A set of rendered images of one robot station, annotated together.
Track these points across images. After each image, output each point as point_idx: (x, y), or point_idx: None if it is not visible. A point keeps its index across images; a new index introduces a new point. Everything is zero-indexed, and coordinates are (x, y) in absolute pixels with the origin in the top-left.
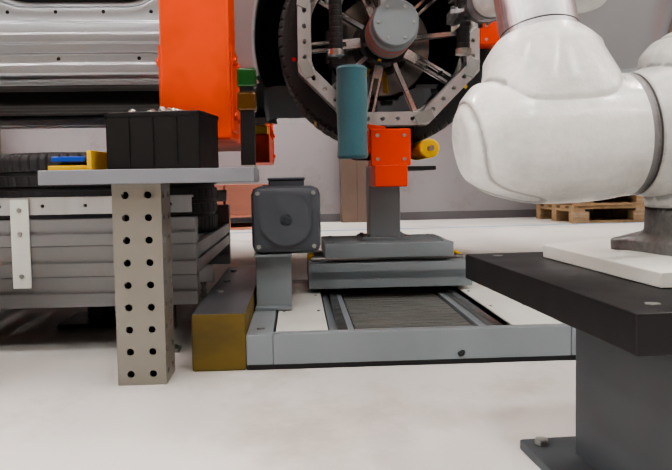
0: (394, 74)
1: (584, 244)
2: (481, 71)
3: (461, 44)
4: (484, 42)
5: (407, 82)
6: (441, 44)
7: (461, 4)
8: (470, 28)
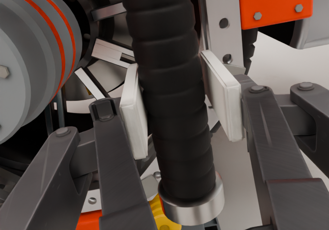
0: (98, 63)
1: None
2: (246, 60)
3: (177, 191)
4: (252, 24)
5: (123, 72)
6: None
7: (144, 18)
8: (210, 99)
